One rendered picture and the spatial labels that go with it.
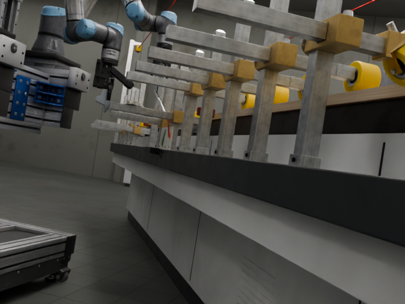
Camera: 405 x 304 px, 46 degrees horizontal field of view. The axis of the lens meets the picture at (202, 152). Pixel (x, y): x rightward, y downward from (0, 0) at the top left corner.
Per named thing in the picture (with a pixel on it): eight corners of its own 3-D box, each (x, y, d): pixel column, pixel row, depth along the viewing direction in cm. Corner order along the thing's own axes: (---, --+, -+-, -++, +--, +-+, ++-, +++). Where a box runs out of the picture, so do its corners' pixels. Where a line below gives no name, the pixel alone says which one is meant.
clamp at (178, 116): (173, 122, 202) (175, 110, 203) (167, 122, 215) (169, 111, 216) (185, 123, 204) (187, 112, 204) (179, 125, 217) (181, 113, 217)
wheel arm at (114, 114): (109, 118, 223) (111, 109, 223) (109, 118, 227) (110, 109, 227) (199, 133, 235) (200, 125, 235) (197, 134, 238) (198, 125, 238)
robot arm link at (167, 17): (163, 15, 228) (179, 16, 226) (159, 38, 227) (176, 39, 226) (157, 9, 220) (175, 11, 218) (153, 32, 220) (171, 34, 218)
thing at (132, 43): (114, 143, 453) (131, 38, 455) (113, 143, 462) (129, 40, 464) (126, 145, 456) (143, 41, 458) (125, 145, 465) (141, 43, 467)
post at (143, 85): (130, 149, 330) (141, 81, 331) (129, 149, 333) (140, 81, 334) (135, 150, 331) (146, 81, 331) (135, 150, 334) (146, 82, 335)
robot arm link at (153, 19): (132, 8, 219) (154, 10, 217) (140, 16, 230) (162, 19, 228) (129, 25, 219) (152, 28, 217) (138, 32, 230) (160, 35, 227)
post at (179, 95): (165, 161, 209) (182, 53, 210) (163, 161, 213) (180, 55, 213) (173, 163, 210) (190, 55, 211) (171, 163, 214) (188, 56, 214)
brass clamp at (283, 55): (272, 62, 106) (276, 40, 106) (250, 70, 119) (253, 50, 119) (297, 68, 108) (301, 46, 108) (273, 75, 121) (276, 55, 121)
